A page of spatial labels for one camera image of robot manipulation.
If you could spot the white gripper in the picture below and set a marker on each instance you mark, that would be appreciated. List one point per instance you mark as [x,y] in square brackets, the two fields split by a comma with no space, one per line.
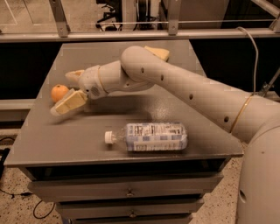
[89,81]

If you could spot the orange fruit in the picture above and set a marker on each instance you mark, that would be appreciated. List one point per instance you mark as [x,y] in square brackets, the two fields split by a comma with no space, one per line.
[58,92]

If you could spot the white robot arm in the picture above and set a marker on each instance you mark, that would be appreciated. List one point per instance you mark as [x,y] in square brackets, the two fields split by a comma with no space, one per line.
[251,118]

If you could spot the yellow sponge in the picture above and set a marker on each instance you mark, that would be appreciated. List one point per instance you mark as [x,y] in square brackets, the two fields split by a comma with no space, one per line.
[163,54]

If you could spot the black office chair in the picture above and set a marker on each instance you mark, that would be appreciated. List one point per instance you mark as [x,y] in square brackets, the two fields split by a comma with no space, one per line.
[112,20]

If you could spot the clear plastic water bottle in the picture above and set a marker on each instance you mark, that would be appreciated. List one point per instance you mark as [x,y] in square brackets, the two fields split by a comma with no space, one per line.
[149,136]

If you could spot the grey drawer cabinet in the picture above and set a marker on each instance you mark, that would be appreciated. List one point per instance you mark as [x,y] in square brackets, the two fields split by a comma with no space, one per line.
[69,164]

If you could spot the metal railing frame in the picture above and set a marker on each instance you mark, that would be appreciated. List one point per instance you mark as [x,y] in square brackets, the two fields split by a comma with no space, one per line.
[74,20]

